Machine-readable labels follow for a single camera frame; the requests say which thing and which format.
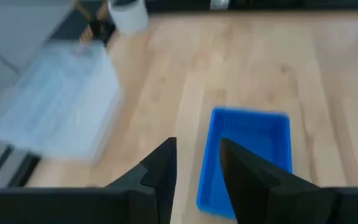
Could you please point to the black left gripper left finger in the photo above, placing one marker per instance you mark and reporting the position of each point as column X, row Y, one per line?
column 104, row 205

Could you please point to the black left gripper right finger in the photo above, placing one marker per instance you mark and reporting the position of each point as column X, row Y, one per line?
column 275, row 202

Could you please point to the small blue plastic basket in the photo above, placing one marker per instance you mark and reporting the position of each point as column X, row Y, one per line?
column 259, row 133

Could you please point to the clear plastic bag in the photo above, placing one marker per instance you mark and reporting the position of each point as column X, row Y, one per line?
column 61, row 102

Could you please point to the black and brown object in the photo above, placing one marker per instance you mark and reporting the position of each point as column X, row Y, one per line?
column 96, row 26

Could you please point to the white-shade silver table lamp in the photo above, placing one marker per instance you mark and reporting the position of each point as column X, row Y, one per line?
column 129, row 17

